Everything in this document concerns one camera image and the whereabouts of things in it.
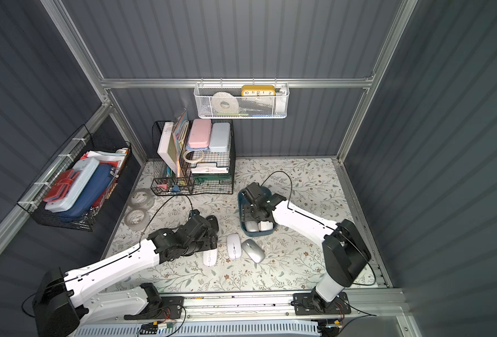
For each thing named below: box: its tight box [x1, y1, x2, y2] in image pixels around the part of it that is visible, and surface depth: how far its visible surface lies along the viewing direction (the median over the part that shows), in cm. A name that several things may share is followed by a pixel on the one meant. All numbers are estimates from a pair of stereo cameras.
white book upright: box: [157, 121, 178, 177], surface depth 94 cm
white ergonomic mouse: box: [258, 220, 274, 231], surface depth 93 cm
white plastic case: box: [44, 157, 101, 213], surface depth 67 cm
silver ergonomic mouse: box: [244, 220, 260, 232], surface depth 95 cm
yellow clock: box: [241, 84, 276, 97], surface depth 90 cm
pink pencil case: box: [188, 118, 212, 149], surface depth 96 cm
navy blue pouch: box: [53, 164, 114, 219], surface depth 68 cm
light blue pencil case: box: [209, 122, 231, 153], surface depth 99 cm
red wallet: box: [43, 168, 81, 203], surface depth 65 cm
